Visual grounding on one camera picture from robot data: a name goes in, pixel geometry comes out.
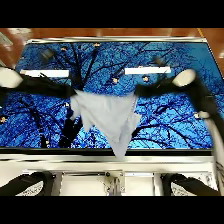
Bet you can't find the pale blue shirt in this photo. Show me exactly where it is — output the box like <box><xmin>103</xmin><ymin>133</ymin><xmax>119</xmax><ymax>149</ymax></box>
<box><xmin>69</xmin><ymin>89</ymin><xmax>142</xmax><ymax>159</ymax></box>

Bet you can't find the silver frame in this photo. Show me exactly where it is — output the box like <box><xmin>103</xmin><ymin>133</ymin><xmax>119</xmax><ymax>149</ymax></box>
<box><xmin>0</xmin><ymin>153</ymin><xmax>221</xmax><ymax>197</ymax></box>

